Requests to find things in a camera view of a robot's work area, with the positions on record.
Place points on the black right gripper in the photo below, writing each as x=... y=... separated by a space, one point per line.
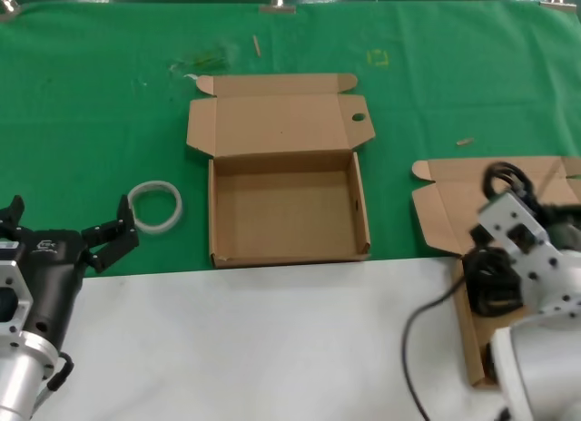
x=492 y=276

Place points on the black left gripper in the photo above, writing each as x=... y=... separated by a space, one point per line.
x=54 y=276

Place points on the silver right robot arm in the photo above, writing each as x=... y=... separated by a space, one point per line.
x=535 y=371

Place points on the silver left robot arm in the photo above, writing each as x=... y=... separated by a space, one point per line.
x=22 y=375

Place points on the open cardboard box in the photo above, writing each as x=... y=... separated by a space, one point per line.
x=449 y=203

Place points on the cardboard box with round hole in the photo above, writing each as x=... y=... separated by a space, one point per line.
x=281 y=121

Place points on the clear tape roll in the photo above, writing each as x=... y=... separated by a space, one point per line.
x=156 y=229

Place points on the green table mat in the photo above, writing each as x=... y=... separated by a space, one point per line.
x=91 y=121

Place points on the small wood chip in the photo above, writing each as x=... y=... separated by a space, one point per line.
x=465 y=142

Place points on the metal table clamp left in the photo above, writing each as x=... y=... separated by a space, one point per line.
x=6 y=8

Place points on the thin wooden stick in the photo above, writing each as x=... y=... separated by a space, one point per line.
x=256 y=45

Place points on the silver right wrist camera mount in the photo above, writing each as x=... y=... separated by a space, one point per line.
x=522 y=226

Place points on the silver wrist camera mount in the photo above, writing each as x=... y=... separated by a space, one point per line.
x=13 y=276
x=522 y=226

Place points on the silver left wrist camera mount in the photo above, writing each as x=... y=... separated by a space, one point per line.
x=13 y=276

